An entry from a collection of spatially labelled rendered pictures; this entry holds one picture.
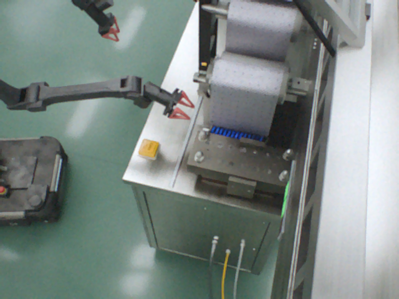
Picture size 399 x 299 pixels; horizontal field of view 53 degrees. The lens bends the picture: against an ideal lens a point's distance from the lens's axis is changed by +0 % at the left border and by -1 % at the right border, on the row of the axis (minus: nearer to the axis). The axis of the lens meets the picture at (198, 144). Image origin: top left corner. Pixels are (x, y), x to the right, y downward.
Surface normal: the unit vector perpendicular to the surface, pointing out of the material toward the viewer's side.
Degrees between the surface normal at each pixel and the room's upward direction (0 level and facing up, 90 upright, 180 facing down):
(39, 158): 0
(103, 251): 0
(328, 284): 0
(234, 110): 90
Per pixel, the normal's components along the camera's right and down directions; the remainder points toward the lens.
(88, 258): 0.00, -0.55
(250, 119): -0.25, 0.81
